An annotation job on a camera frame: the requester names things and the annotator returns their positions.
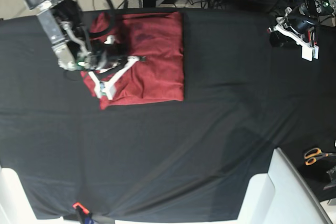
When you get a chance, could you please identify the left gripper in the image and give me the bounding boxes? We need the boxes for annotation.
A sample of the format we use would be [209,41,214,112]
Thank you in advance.
[267,7,319,60]

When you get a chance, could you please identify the white bin right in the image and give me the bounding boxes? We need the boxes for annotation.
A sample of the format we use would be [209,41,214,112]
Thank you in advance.
[237,148,332,224]

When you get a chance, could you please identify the white bin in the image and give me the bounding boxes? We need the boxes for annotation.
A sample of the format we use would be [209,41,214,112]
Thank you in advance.
[1,167,64,224]
[237,148,332,224]

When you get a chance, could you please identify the yellow-handled scissors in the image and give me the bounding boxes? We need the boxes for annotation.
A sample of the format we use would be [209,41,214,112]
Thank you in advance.
[303,147,335,166]

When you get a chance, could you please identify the black metal tool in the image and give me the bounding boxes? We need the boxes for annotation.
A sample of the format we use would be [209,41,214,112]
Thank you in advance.
[323,166,336,206]

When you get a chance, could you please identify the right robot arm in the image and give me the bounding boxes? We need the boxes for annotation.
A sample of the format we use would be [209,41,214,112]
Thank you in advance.
[24,0,143,100]

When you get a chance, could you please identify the white bin left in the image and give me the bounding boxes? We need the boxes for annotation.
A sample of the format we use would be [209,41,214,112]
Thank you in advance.
[1,167,64,224]

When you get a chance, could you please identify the black table cloth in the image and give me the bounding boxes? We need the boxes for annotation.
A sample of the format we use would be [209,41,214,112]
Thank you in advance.
[1,9,335,222]

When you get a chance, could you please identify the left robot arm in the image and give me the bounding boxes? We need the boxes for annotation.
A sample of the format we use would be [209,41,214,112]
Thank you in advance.
[267,0,335,61]

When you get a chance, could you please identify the red long-sleeve shirt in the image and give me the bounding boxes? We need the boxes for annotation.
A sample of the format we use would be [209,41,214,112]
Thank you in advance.
[80,11,184,111]

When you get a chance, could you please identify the orange blue clamp bottom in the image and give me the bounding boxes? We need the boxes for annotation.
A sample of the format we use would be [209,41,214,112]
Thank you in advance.
[72,202,96,224]

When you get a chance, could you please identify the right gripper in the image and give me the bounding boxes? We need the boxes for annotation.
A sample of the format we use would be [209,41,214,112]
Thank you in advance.
[88,35,145,100]

